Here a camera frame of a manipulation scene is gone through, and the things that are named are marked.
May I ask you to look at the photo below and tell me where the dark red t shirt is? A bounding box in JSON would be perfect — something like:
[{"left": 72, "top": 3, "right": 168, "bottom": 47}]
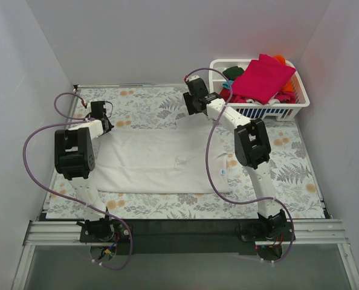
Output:
[{"left": 219, "top": 88, "right": 236, "bottom": 103}]

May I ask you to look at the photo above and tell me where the white plastic basket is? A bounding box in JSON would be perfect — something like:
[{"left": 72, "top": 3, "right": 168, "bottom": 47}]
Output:
[{"left": 210, "top": 59, "right": 310, "bottom": 121}]

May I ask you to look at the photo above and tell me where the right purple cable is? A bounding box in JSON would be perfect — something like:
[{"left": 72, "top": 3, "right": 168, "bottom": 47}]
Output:
[{"left": 184, "top": 68, "right": 297, "bottom": 263}]

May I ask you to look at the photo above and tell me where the orange t shirt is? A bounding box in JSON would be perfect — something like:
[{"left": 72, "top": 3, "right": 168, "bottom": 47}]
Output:
[{"left": 272, "top": 54, "right": 295, "bottom": 94}]

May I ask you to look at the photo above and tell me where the aluminium frame rail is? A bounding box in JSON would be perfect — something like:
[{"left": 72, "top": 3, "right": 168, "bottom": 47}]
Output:
[{"left": 24, "top": 219, "right": 349, "bottom": 245}]

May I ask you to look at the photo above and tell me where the white t shirt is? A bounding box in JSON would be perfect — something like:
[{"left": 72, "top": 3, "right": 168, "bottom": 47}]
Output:
[{"left": 94, "top": 114, "right": 230, "bottom": 194}]

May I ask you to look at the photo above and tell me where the purple cable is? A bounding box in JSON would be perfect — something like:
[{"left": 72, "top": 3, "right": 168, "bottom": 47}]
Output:
[
  {"left": 22, "top": 92, "right": 134, "bottom": 270},
  {"left": 184, "top": 68, "right": 297, "bottom": 263}
]

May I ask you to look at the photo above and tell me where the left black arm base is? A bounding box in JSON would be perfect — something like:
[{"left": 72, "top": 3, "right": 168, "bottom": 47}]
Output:
[{"left": 76, "top": 218, "right": 134, "bottom": 243}]

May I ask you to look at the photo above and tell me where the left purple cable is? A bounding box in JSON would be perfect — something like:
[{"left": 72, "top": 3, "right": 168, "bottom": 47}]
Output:
[{"left": 22, "top": 92, "right": 134, "bottom": 270}]

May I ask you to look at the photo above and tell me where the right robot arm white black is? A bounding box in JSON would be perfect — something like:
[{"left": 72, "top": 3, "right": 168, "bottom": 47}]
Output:
[{"left": 183, "top": 76, "right": 287, "bottom": 240}]

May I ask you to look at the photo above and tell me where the magenta folded t shirt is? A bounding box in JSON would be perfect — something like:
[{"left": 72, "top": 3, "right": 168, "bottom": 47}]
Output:
[{"left": 232, "top": 54, "right": 296, "bottom": 105}]

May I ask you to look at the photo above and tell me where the dark green t shirt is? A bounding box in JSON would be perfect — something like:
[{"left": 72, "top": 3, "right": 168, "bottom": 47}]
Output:
[{"left": 222, "top": 66, "right": 245, "bottom": 81}]

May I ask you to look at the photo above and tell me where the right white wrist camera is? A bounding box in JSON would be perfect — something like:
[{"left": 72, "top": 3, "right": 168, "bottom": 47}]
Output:
[{"left": 184, "top": 75, "right": 200, "bottom": 83}]

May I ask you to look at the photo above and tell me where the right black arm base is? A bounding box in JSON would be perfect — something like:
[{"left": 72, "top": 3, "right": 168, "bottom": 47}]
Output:
[{"left": 234, "top": 220, "right": 296, "bottom": 263}]

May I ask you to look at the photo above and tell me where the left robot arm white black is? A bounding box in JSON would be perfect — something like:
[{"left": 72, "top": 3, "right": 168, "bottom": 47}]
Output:
[{"left": 54, "top": 101, "right": 114, "bottom": 222}]

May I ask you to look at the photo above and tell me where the teal t shirt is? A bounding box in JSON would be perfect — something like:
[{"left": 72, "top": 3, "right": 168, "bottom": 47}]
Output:
[{"left": 222, "top": 80, "right": 233, "bottom": 90}]

